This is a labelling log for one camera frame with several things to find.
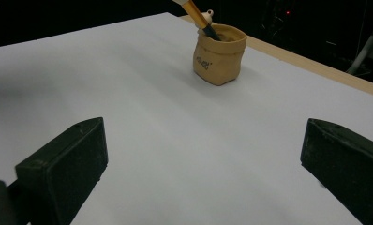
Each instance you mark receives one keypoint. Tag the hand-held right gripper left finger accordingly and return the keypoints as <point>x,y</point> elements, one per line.
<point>66,168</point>

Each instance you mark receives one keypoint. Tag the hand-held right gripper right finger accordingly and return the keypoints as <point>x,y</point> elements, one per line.
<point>347,162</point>

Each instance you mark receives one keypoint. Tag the tan bag-shaped brush holder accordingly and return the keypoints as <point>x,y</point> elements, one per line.
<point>219,59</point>

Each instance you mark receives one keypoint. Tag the white table mat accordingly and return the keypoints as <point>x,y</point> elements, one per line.
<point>175,131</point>

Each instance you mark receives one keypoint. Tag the white-legged desk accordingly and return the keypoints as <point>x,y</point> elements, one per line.
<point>365,47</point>

